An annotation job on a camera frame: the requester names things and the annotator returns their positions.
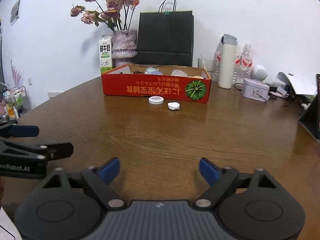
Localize person's left hand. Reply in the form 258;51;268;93
0;177;5;205

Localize purple knitted cloth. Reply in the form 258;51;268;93
150;71;163;75

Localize plastic water bottle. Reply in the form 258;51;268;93
213;39;222;82
233;43;253;84

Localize dark tablet screen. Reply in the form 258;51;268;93
299;74;320;142

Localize white thermos bottle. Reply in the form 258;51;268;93
217;34;237;89

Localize purple textured vase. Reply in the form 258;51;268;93
112;30;137;67

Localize green white milk carton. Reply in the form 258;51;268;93
99;35;113;74

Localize plastic water bottle left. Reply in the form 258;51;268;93
213;39;222;82

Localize lavender tin box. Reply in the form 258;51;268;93
241;78;270;102

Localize black paper shopping bag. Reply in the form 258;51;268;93
135;0;194;67

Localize red cardboard pumpkin box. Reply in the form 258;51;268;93
101;64;212;103

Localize clear drinking glass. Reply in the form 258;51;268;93
197;57;214;78

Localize round white tin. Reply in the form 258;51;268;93
148;96;164;105

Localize dried pink flower bouquet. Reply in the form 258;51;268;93
69;0;140;31

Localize black power adapter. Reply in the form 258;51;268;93
269;85;277;93

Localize white round robot toy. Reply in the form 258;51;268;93
251;64;268;81

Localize white wall outlet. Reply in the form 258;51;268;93
48;92;61;99

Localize plastic water bottle right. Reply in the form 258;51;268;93
233;43;253;84

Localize wire storage rack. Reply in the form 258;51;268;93
2;86;31;120

